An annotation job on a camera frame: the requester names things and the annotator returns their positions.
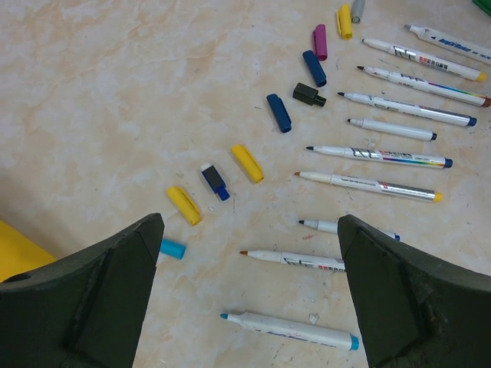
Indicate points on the blue eraser-cap white marker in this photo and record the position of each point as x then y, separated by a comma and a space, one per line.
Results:
332, 227

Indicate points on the navy marker cap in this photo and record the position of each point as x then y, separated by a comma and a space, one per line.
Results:
315, 68

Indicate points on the dark green capped marker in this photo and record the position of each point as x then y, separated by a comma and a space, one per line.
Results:
483, 5

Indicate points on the light blue marker cap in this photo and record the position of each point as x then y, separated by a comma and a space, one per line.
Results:
172, 248

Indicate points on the yellow capped clear pen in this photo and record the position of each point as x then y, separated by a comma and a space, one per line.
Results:
370, 185

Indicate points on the yellow slim marker cap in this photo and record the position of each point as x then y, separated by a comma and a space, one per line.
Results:
344, 22

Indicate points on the navy capped white marker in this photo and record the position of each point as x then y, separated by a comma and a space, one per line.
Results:
430, 113

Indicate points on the black eraser-cap white marker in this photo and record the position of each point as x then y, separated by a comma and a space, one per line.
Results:
394, 129

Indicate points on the magenta marker cap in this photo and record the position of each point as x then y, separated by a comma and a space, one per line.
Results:
320, 45

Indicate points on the magenta capped white marker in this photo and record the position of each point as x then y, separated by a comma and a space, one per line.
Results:
416, 83

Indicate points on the dark blue marker cap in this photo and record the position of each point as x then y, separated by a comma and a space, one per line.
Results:
279, 112

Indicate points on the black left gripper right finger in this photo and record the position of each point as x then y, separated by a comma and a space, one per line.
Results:
414, 309

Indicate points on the yellow clear-pen cap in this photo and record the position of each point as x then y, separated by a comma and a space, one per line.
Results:
248, 162

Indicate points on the yellow t-shirt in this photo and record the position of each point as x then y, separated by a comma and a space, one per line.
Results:
18, 254

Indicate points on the grey marker cap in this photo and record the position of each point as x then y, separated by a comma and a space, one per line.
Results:
357, 9

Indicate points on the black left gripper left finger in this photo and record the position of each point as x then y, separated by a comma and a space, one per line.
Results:
84, 310

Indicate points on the dark blue capped marker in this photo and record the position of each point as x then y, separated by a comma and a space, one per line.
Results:
384, 156

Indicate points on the black eraser cap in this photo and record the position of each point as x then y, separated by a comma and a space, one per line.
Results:
308, 95

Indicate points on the yellow capped slim marker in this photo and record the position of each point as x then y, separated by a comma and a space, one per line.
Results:
426, 59

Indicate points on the orange capped white marker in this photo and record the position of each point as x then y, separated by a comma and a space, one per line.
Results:
451, 43

